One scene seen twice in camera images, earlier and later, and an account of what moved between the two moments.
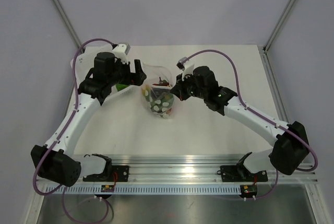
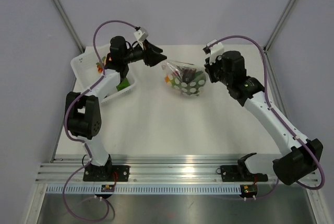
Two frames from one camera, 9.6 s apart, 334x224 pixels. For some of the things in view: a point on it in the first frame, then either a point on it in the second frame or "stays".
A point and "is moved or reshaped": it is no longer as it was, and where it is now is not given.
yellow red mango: x=145 y=90 -> x=167 y=79
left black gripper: x=132 y=78 -> x=151 y=58
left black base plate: x=118 y=174 stays
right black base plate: x=240 y=173 stays
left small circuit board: x=107 y=188 stays
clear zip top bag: x=156 y=91 is moved or reshaped
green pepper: x=120 y=86 stays
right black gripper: x=179 y=89 -> x=210 y=68
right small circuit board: x=248 y=190 stays
